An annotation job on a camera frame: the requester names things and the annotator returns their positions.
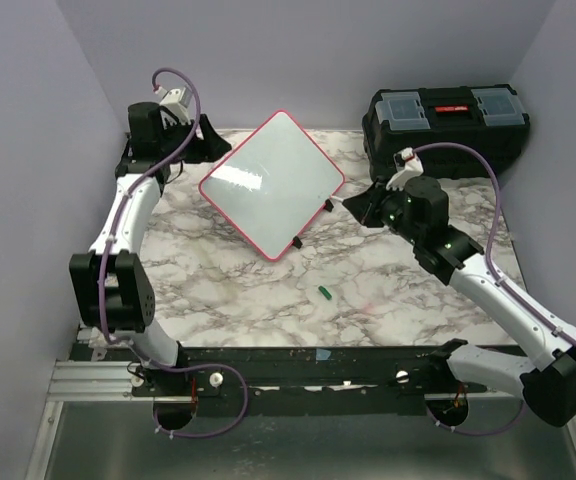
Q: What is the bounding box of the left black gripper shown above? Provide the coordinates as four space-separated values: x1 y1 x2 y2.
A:
158 114 231 164

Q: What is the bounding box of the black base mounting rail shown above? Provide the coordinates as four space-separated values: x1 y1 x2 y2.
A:
67 344 489 417

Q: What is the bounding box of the black toolbox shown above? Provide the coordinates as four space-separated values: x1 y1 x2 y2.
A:
362 84 531 181

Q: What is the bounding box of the whiteboard with pink frame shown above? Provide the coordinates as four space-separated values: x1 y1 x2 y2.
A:
199 110 345 261

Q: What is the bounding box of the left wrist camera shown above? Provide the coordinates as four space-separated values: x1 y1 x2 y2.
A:
156 86 193 123

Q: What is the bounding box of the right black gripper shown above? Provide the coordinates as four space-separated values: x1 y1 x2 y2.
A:
344 176 423 245

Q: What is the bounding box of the green marker cap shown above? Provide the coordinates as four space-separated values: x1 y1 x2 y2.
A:
318 286 332 300

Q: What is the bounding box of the aluminium frame rail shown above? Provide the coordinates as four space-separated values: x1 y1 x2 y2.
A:
47 132 142 401

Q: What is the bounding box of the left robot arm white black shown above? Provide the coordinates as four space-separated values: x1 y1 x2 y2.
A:
69 102 232 395

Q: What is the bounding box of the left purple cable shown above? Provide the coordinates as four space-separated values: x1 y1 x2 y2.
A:
98 67 249 440

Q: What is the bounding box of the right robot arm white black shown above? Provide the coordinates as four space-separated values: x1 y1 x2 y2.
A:
342 176 576 427

